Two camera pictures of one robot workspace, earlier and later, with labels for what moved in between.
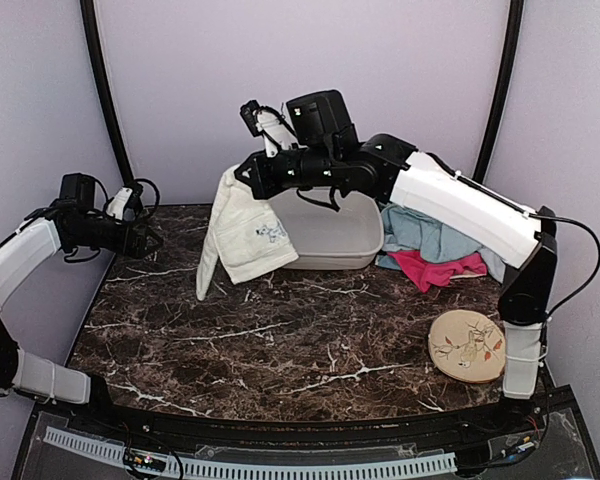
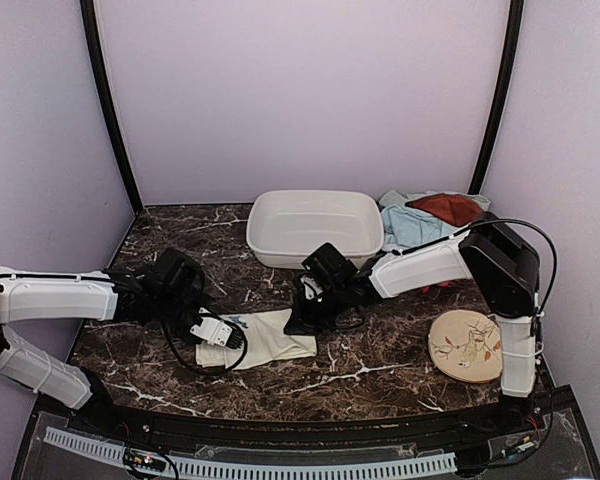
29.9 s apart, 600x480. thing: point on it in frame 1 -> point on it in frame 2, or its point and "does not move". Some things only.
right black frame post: [512, 47] does not move
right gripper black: [262, 182] -> [303, 324]
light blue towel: [406, 229] does not move
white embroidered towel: [248, 236] -> [270, 335]
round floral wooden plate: [468, 346] does not move
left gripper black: [135, 251] -> [200, 295]
